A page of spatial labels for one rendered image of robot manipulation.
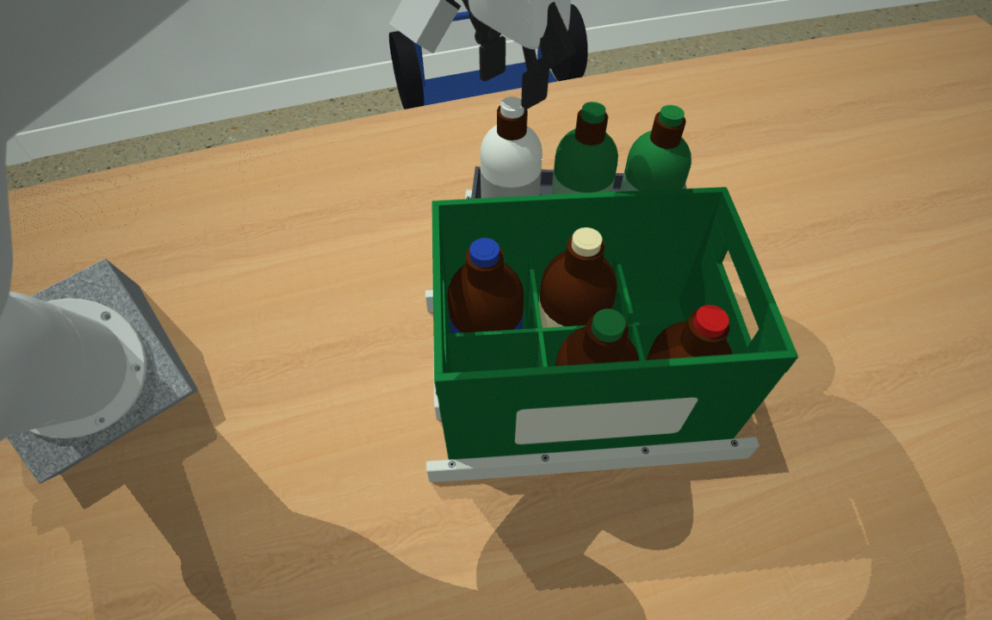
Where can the brown bottle with red cap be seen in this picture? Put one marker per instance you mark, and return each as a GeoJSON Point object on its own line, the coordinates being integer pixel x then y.
{"type": "Point", "coordinates": [703, 335]}

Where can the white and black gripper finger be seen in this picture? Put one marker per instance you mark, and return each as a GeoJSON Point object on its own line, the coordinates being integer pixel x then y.
{"type": "Point", "coordinates": [492, 48]}
{"type": "Point", "coordinates": [536, 80]}

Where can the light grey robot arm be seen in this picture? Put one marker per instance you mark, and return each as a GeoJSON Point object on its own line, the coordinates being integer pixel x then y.
{"type": "Point", "coordinates": [55, 365]}

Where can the brown glass bottle with blue cap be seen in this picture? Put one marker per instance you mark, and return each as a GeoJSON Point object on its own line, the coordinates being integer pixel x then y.
{"type": "Point", "coordinates": [485, 294]}

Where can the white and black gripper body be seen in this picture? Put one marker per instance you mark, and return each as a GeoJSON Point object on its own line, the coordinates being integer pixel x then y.
{"type": "Point", "coordinates": [523, 21]}

